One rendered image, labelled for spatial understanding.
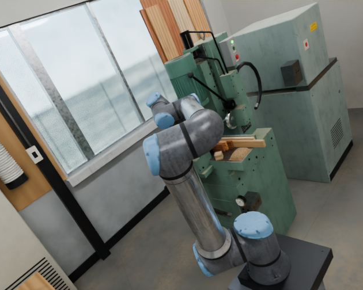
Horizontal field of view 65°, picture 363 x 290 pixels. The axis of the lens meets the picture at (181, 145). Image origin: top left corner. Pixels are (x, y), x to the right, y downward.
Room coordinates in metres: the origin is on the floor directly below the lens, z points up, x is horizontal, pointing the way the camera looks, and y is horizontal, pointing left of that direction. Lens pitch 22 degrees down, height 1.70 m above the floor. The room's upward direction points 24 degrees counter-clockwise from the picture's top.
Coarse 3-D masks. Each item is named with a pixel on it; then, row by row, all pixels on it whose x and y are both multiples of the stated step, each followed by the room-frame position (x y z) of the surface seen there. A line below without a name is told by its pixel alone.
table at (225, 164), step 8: (224, 152) 1.57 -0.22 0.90; (232, 152) 1.52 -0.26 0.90; (248, 152) 1.44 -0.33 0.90; (256, 152) 1.49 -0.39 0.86; (224, 160) 1.48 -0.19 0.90; (248, 160) 1.42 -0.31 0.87; (208, 168) 1.52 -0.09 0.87; (216, 168) 1.53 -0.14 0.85; (224, 168) 1.48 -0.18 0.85; (232, 168) 1.43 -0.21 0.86; (240, 168) 1.39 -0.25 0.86; (200, 176) 1.51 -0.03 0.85
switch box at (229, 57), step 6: (234, 36) 1.84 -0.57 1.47; (222, 42) 1.79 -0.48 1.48; (228, 42) 1.78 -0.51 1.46; (234, 42) 1.82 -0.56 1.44; (222, 48) 1.80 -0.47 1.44; (228, 48) 1.78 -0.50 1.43; (222, 54) 1.81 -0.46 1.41; (228, 54) 1.78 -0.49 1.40; (234, 54) 1.79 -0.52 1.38; (228, 60) 1.79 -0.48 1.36; (234, 60) 1.78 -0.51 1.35; (240, 60) 1.83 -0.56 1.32; (228, 66) 1.80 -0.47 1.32
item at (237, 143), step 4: (232, 140) 1.59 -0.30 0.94; (236, 140) 1.57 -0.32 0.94; (240, 140) 1.55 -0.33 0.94; (244, 140) 1.53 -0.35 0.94; (248, 140) 1.51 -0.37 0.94; (252, 140) 1.48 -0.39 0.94; (256, 140) 1.46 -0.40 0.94; (260, 140) 1.44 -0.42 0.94; (236, 144) 1.57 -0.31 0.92; (240, 144) 1.54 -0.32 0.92; (244, 144) 1.52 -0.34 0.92; (248, 144) 1.50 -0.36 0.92; (252, 144) 1.48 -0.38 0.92; (256, 144) 1.46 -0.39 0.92; (260, 144) 1.44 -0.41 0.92; (264, 144) 1.43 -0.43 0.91
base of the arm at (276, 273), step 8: (280, 248) 0.96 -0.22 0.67; (280, 256) 0.90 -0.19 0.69; (248, 264) 0.94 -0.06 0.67; (256, 264) 0.89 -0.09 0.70; (264, 264) 0.88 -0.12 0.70; (272, 264) 0.88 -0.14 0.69; (280, 264) 0.88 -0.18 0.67; (288, 264) 0.89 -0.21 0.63; (248, 272) 0.94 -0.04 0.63; (256, 272) 0.90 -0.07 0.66; (264, 272) 0.88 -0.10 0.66; (272, 272) 0.87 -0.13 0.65; (280, 272) 0.86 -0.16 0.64; (288, 272) 0.87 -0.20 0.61; (256, 280) 0.89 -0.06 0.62; (264, 280) 0.87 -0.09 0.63; (272, 280) 0.86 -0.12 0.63; (280, 280) 0.85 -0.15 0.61
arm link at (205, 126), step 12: (192, 96) 1.34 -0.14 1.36; (180, 108) 1.30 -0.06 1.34; (192, 108) 1.03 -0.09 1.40; (204, 108) 1.03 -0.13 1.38; (192, 120) 0.79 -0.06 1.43; (204, 120) 0.79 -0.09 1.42; (216, 120) 0.80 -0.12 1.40; (192, 132) 0.75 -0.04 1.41; (204, 132) 0.76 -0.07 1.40; (216, 132) 0.78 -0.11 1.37; (204, 144) 0.75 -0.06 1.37; (216, 144) 0.80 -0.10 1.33
